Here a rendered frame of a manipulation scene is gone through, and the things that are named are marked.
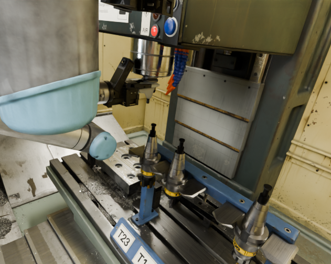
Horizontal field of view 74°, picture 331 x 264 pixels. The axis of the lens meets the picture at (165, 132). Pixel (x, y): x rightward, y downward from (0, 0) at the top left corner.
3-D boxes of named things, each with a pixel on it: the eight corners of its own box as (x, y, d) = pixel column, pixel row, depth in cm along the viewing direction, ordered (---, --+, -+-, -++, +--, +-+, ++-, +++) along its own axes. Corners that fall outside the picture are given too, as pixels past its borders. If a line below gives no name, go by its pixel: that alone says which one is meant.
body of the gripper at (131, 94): (128, 99, 84) (99, 103, 76) (129, 76, 81) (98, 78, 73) (140, 105, 79) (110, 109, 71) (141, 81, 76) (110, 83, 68)
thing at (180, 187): (189, 201, 52) (190, 198, 52) (173, 189, 55) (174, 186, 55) (206, 190, 57) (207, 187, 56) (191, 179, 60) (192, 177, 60)
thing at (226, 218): (229, 232, 45) (230, 229, 45) (208, 216, 48) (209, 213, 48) (245, 216, 50) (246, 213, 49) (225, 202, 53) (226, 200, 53)
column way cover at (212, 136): (231, 181, 116) (259, 84, 95) (169, 144, 146) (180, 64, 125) (236, 178, 119) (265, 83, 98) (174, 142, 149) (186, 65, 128)
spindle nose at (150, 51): (179, 75, 84) (184, 42, 80) (155, 79, 72) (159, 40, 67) (147, 68, 92) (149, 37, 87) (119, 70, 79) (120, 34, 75)
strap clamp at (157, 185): (153, 210, 90) (157, 180, 84) (134, 192, 98) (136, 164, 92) (159, 206, 92) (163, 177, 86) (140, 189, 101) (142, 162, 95)
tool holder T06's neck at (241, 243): (261, 248, 47) (266, 238, 46) (249, 261, 44) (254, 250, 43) (241, 232, 50) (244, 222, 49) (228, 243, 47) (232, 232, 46)
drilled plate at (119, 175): (128, 195, 91) (129, 185, 89) (95, 162, 109) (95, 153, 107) (168, 176, 106) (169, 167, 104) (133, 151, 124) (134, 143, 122)
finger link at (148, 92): (158, 96, 85) (136, 98, 81) (159, 81, 83) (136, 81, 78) (161, 99, 83) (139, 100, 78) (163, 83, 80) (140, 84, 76)
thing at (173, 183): (190, 185, 59) (192, 177, 58) (172, 191, 56) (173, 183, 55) (177, 172, 64) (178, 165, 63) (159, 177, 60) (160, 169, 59)
